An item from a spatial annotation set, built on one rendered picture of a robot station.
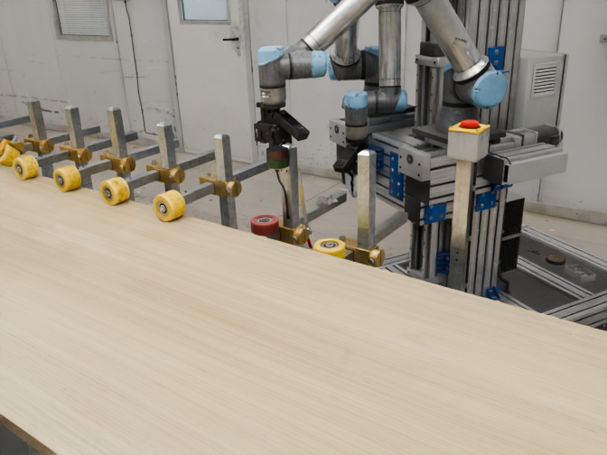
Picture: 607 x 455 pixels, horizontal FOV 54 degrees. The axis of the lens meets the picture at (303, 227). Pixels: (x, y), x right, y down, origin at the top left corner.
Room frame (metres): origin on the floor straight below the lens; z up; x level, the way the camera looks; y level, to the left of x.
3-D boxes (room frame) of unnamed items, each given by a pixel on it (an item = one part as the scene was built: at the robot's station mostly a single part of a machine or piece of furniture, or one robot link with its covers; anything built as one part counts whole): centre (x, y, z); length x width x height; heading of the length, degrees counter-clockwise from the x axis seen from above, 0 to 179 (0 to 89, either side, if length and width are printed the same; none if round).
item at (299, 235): (1.60, 0.05, 0.85); 0.13 x 0.06 x 0.05; 53
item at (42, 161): (2.25, 0.84, 0.95); 0.50 x 0.04 x 0.04; 143
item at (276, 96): (1.72, 0.08, 1.23); 0.08 x 0.08 x 0.05
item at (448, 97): (1.97, -0.54, 1.21); 0.13 x 0.12 x 0.14; 12
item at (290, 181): (1.59, 0.03, 0.87); 0.03 x 0.03 x 0.48; 53
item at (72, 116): (2.19, 0.84, 0.89); 0.03 x 0.03 x 0.48; 53
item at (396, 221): (1.53, -0.18, 0.84); 0.43 x 0.03 x 0.04; 143
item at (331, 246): (1.37, -0.06, 0.85); 0.08 x 0.08 x 0.11
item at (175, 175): (1.90, 0.45, 0.95); 0.13 x 0.06 x 0.05; 53
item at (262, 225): (1.56, 0.11, 0.85); 0.08 x 0.08 x 0.11
